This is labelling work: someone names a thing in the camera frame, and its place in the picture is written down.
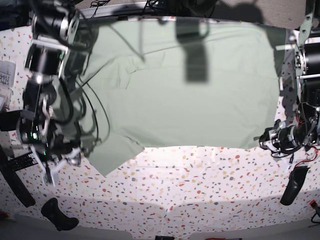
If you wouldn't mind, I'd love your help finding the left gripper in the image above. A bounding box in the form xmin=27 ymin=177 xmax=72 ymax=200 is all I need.
xmin=258 ymin=123 xmax=304 ymax=153

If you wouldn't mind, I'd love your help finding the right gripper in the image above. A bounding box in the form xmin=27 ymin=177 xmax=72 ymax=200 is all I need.
xmin=17 ymin=116 xmax=82 ymax=166

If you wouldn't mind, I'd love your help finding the light green T-shirt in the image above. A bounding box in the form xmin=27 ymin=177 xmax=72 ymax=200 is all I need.
xmin=51 ymin=17 xmax=287 ymax=177

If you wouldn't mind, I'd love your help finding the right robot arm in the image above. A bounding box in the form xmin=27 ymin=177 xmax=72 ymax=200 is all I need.
xmin=16 ymin=0 xmax=82 ymax=166

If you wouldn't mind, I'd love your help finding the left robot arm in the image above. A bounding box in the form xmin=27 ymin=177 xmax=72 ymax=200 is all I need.
xmin=259 ymin=0 xmax=320 ymax=155

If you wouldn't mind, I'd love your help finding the black TV remote control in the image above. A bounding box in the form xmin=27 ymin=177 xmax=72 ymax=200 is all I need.
xmin=6 ymin=152 xmax=37 ymax=172

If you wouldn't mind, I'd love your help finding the black game controller grip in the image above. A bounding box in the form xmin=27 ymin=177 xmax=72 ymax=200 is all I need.
xmin=41 ymin=197 xmax=79 ymax=231

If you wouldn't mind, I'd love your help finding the long black bar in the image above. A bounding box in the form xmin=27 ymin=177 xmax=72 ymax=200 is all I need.
xmin=0 ymin=147 xmax=36 ymax=208

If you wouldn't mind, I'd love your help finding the black cylindrical roll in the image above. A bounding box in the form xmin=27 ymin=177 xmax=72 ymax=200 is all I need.
xmin=0 ymin=110 xmax=23 ymax=132

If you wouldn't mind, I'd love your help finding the clear plastic parts box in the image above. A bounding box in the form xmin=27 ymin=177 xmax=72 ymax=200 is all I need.
xmin=0 ymin=60 xmax=16 ymax=110

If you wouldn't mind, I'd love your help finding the small black box bottom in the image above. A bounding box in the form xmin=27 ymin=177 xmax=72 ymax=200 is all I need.
xmin=155 ymin=235 xmax=175 ymax=240

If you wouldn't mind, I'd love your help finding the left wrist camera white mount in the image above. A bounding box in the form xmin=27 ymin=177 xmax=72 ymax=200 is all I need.
xmin=258 ymin=119 xmax=301 ymax=165

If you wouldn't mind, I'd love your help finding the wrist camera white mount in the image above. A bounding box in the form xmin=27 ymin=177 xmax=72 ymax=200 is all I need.
xmin=258 ymin=119 xmax=301 ymax=165
xmin=30 ymin=145 xmax=81 ymax=187

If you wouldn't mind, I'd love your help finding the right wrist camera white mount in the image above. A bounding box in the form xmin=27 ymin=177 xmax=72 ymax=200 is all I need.
xmin=30 ymin=145 xmax=81 ymax=187

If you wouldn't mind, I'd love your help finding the black curved handle right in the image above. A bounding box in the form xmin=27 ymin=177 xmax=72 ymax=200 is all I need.
xmin=280 ymin=166 xmax=310 ymax=206

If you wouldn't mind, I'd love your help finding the red black wire bundle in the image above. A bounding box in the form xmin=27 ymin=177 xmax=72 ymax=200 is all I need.
xmin=292 ymin=144 xmax=320 ymax=176

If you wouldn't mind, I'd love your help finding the red handled screwdriver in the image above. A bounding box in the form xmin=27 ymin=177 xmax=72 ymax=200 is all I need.
xmin=205 ymin=237 xmax=243 ymax=240

